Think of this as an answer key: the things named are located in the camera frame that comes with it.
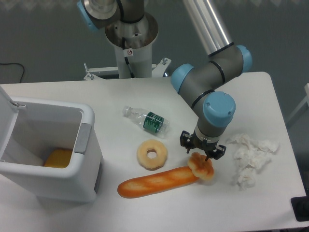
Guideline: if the long orange baguette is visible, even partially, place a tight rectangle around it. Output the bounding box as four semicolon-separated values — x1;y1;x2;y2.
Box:
117;166;198;198

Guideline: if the black cable on floor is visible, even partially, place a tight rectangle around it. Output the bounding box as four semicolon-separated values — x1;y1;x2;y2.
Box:
0;62;25;84

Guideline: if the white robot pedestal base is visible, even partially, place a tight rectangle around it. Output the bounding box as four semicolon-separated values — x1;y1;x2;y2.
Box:
77;0;171;79

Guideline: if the black device at edge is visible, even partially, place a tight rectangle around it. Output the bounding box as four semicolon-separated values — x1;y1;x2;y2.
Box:
291;196;309;222

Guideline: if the clear bottle green label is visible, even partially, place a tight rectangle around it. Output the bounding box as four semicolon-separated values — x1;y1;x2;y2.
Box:
122;106;169;139

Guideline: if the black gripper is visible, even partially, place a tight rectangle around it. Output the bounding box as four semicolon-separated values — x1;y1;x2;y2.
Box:
180;130;226;161

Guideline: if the white open trash bin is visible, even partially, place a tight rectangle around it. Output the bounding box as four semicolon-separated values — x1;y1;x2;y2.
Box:
0;90;103;202

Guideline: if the round ring-shaped bread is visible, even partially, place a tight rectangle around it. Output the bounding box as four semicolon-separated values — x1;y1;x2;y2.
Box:
137;139;168;170

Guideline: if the yellow bread inside bin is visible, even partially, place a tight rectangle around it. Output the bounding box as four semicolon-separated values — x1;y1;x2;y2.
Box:
44;149;72;168

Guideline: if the crumpled white tissue paper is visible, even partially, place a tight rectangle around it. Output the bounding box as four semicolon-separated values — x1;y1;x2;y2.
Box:
226;133;280;190

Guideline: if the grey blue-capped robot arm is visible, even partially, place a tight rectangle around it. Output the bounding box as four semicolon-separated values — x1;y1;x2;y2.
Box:
171;0;253;160

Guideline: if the white frame at right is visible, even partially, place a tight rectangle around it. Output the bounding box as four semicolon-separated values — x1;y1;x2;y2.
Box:
285;83;309;129

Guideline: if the small knotted bread roll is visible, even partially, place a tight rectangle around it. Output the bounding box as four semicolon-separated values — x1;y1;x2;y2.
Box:
187;152;214;180

